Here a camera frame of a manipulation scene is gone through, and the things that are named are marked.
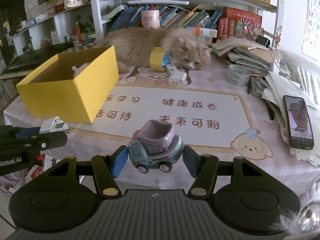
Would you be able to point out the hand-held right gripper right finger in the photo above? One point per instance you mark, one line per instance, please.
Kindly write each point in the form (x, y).
(190, 163)

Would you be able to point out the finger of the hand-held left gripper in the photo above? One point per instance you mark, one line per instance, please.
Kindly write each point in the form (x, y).
(50, 141)
(28, 131)

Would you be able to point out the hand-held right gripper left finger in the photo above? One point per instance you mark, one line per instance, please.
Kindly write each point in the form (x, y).
(119, 162)

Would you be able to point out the white charger plug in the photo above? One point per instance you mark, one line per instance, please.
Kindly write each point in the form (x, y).
(53, 125)

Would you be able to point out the toy dump truck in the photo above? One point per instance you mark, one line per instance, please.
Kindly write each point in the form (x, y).
(155, 145)

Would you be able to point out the yellow cardboard box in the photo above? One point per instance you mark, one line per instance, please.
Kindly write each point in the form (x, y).
(75, 100)

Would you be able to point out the blue plastic packet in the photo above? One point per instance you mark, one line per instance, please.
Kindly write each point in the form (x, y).
(166, 61)

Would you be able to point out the yellow tape roll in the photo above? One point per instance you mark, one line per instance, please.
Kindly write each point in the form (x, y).
(157, 60)

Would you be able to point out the pink checked cloth desktop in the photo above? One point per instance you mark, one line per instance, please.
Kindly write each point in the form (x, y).
(275, 170)

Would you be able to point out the red white plastic bag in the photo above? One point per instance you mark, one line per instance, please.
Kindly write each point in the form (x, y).
(37, 172)

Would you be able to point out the black piano keyboard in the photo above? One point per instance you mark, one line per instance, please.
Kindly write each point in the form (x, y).
(20, 66)

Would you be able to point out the printed cartoon desk mat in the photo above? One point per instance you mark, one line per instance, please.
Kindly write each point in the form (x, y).
(200, 97)

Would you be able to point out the white power adapter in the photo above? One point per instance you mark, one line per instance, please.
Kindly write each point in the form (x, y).
(177, 78)

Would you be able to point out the grey tape roll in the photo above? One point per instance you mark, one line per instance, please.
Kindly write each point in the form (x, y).
(232, 78)

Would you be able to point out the small white plug block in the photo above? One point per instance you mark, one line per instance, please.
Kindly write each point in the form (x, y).
(172, 68)

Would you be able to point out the chessboard box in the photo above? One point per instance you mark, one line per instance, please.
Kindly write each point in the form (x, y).
(82, 47)

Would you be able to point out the desk organiser with pens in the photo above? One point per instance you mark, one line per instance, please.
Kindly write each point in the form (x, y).
(85, 36)

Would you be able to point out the black smartphone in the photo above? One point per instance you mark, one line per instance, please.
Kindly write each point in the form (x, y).
(298, 130)

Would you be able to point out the fluffy ginger cat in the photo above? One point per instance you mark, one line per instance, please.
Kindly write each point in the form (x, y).
(140, 45)

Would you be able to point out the pile of papers and books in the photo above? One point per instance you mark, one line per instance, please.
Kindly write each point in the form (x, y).
(250, 52)

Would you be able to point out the white orange small box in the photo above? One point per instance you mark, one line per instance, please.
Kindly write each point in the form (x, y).
(205, 32)

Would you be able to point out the white bookshelf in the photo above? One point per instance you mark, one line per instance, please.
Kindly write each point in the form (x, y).
(96, 12)

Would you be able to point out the pink cup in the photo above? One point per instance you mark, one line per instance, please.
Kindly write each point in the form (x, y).
(150, 18)

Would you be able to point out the row of slanted books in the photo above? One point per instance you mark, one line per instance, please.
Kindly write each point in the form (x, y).
(175, 15)

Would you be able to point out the red boxed book set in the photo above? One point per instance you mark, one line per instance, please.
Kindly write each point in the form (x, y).
(240, 15)

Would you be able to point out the alphabet wall poster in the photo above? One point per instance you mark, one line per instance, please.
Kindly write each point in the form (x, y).
(312, 22)

